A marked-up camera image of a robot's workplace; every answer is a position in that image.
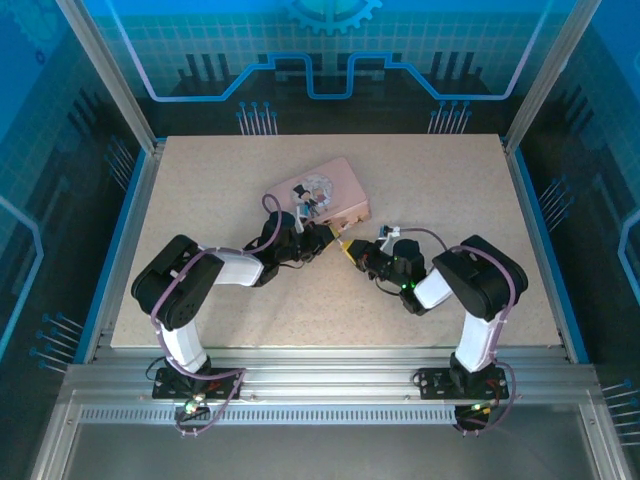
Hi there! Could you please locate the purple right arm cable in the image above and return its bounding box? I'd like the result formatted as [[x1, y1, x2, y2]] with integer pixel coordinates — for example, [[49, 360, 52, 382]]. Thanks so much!
[[397, 226, 519, 438]]

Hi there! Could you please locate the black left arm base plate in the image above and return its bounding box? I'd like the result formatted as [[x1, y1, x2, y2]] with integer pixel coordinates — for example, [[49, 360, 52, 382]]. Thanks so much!
[[151, 367, 246, 401]]

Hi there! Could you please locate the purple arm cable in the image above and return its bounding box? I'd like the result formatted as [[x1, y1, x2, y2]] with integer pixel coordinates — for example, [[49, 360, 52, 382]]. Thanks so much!
[[148, 193, 297, 439], [397, 226, 519, 438]]

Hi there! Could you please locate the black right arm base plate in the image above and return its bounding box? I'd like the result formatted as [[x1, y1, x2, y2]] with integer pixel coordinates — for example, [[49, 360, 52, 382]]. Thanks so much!
[[415, 366, 511, 401]]

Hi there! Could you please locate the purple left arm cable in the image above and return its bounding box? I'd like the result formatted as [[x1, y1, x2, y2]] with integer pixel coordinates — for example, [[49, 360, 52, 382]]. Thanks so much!
[[148, 193, 297, 439]]

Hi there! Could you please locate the pink tin box cartoon couple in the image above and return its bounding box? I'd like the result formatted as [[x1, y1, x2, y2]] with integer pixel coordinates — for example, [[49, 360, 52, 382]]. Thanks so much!
[[263, 156, 374, 234]]

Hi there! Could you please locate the wide aluminium frame rail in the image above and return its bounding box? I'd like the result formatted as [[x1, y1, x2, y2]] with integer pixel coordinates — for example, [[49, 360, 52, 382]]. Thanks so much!
[[63, 344, 601, 407]]

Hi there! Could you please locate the aluminium frame post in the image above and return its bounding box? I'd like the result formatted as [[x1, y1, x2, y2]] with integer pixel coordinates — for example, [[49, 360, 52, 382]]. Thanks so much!
[[54, 0, 167, 152], [501, 0, 601, 152]]

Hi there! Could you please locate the aluminium side rail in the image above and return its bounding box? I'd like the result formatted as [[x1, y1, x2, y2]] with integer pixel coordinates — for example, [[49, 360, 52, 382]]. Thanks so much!
[[82, 139, 167, 364], [501, 137, 581, 362]]

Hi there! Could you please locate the slotted grey cable duct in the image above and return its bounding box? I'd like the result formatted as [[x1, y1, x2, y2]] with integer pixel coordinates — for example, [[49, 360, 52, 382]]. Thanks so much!
[[79, 407, 462, 424]]

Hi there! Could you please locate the small LED circuit board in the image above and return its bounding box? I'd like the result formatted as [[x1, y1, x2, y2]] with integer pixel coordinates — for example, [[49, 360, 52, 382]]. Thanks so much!
[[174, 397, 212, 422], [454, 399, 501, 424]]

